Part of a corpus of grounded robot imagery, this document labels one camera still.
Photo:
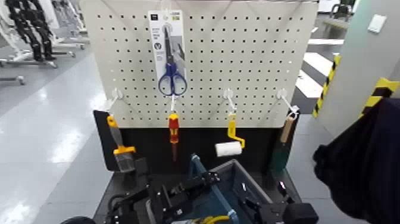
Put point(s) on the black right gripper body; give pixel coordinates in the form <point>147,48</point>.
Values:
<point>290,214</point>

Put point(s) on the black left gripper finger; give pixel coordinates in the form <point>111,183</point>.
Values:
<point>181,209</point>
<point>195,184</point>

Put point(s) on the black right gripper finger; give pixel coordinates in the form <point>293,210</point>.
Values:
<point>251,206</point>
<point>283,190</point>

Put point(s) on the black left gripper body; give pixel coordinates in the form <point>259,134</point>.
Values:
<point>161,201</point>

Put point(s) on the blue grey plastic crate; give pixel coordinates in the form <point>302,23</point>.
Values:
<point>247,184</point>

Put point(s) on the yellow tool in crate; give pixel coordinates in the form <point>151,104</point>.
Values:
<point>212,219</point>

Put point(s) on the grey packaged item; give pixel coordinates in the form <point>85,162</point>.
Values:
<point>182,222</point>

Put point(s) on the black back panel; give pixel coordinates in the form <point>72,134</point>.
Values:
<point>150,147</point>

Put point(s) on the red yellow screwdriver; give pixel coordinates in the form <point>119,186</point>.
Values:
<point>173,128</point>

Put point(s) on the white pegboard hook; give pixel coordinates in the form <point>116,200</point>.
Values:
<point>116,94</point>
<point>229,95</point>
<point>282,94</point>
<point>172,103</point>

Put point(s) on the dark cloth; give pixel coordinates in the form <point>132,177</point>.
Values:
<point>365,169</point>

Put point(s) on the narrow yellow black corner guard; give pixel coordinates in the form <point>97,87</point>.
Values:
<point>326,84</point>

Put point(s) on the white pegboard panel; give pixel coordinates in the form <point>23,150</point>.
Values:
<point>250,62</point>

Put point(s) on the wide yellow black corner guard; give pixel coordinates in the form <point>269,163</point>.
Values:
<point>379,92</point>

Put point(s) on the white scissors packaging card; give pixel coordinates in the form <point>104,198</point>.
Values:
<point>159,37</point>

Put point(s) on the grey chair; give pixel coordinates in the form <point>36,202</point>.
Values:
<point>339,18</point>

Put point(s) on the white wheeled stand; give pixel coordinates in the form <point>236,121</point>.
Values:
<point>18,59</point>

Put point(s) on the black humanoid robot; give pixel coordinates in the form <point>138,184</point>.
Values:
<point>32,28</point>

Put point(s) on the white wall switch plate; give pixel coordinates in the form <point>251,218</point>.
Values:
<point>377,23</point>

